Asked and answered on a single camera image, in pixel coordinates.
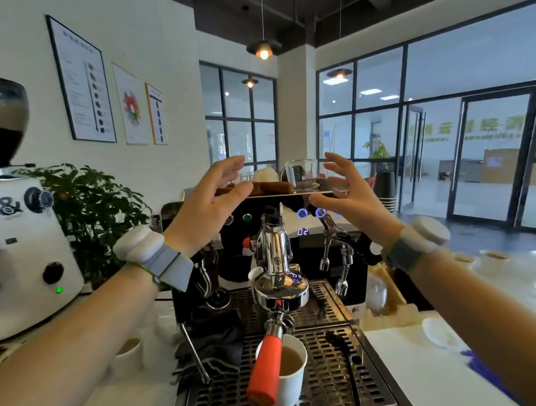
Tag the person's right thumb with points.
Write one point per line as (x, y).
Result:
(325, 202)

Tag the green potted plant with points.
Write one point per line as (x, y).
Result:
(91, 217)

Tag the black framed poster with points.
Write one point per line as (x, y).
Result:
(81, 80)

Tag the wooden reception desk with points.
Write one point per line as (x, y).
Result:
(497, 166)

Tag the wooden knock box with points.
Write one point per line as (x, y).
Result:
(397, 314)

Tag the white saucer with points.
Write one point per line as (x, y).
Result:
(440, 332)

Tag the black pendant lamp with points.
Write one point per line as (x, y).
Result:
(250, 82)
(339, 72)
(263, 48)

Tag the person's right forearm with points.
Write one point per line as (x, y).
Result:
(491, 332)

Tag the white paper cup with coffee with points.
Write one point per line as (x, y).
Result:
(296, 385)

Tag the white grey right wrist tracker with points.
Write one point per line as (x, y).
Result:
(414, 243)

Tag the small background potted plant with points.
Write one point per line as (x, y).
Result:
(378, 151)

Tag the person's left hand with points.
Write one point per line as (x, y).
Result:
(197, 212)

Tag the black framed window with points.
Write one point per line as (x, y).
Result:
(237, 109)

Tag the white ceramic cup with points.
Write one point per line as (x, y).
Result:
(265, 175)

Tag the black framed glass door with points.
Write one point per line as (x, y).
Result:
(492, 155)

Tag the person's left forearm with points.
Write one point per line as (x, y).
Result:
(66, 351)

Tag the brown rolled cloth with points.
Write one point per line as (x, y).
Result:
(271, 188)

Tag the white grey left wrist tracker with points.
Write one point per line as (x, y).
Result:
(150, 254)

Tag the white colour wheel poster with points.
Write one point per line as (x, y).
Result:
(131, 107)

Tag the yellow framed poster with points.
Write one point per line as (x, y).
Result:
(157, 114)

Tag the clear glass cup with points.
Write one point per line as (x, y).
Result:
(302, 172)

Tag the white grey wrist tracker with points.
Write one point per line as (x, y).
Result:
(414, 243)
(150, 254)

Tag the person's right hand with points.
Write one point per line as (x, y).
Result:
(361, 205)

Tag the blue cloth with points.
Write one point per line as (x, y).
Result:
(483, 370)

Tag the black brush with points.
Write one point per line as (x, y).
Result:
(343, 348)

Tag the black espresso machine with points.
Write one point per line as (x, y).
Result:
(310, 261)

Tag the white coffee grinder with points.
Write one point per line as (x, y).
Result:
(22, 264)

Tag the stack of black paper cups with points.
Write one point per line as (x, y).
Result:
(385, 191)

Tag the dark grey cloth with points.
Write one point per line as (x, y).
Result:
(212, 345)

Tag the person's left thumb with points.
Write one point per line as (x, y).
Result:
(237, 194)

